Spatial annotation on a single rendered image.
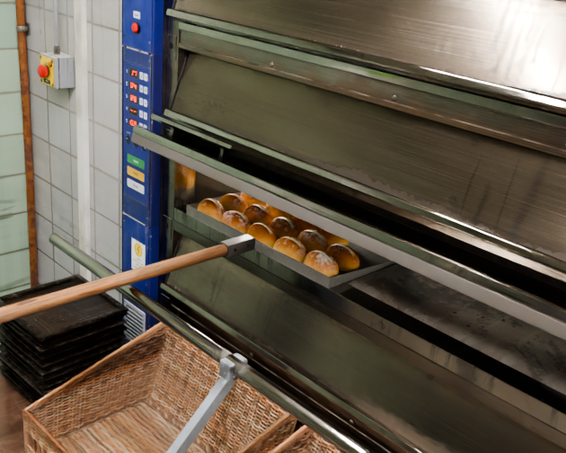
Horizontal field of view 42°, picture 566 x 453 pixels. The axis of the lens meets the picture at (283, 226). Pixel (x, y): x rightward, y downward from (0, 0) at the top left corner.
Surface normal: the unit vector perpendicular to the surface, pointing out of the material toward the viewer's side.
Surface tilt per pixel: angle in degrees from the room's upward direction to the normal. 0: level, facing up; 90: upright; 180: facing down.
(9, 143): 90
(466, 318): 0
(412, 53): 70
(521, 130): 90
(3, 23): 90
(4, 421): 0
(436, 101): 90
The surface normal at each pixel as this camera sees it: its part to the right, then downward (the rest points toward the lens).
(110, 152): -0.72, 0.21
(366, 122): -0.65, -0.12
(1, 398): 0.08, -0.92
